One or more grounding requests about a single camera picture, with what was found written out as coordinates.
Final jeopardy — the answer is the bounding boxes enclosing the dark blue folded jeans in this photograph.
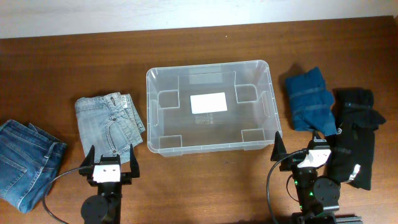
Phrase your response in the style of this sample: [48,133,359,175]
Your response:
[1,119,67,213]

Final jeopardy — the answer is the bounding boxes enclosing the clear plastic storage bin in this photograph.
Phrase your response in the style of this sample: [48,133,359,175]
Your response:
[146,60,282,157]

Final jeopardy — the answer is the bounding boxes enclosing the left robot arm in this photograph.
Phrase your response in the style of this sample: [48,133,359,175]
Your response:
[79,146,140,224]

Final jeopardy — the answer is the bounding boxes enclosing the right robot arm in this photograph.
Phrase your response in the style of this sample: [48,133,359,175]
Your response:
[266,131,363,224]

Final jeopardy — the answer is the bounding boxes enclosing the teal garment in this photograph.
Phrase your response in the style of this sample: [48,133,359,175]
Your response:
[285,67,336,136]

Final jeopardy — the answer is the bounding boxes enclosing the white label in bin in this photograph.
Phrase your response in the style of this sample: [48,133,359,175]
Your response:
[190,92,228,114]

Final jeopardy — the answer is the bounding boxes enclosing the light blue jeans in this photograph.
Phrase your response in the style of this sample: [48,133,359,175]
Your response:
[75,92,145,164]

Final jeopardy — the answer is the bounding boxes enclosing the black garment with logo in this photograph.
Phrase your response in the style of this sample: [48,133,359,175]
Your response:
[326,122,375,190]

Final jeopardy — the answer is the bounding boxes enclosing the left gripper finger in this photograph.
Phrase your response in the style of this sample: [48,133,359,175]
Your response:
[78,145,95,176]
[129,144,140,179]

